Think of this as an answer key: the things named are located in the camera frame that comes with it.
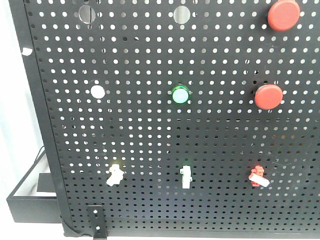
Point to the red toggle switch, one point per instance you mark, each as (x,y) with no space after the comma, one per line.
(257,178)

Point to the black perforated pegboard panel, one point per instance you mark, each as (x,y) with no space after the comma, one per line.
(101,74)

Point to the green illuminated push button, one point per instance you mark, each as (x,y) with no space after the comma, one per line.
(180,94)

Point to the lower red mushroom button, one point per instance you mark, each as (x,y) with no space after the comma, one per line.
(268,96)

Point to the red mushroom button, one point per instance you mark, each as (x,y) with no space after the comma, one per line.
(283,15)
(268,96)

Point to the grey curtain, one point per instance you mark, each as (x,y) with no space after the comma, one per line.
(20,137)

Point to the black open box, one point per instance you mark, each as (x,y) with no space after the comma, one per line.
(34,199)

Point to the upper red mushroom button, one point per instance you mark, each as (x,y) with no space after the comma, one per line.
(283,15)

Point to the white middle toggle switch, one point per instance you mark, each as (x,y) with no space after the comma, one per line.
(186,173)

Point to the yellow-lit white toggle switch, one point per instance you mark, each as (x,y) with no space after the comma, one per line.
(117,175)

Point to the left black clamp bracket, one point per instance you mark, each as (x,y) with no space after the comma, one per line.
(97,222)

